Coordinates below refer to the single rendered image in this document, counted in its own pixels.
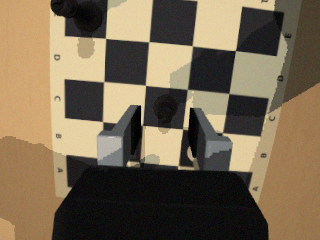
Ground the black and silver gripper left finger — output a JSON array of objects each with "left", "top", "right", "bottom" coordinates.
[{"left": 96, "top": 105, "right": 141, "bottom": 167}]

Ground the black and cream chessboard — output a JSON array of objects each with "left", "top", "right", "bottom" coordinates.
[{"left": 50, "top": 0, "right": 302, "bottom": 204}]

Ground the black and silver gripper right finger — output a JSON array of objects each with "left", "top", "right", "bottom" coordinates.
[{"left": 188, "top": 108, "right": 233, "bottom": 172}]

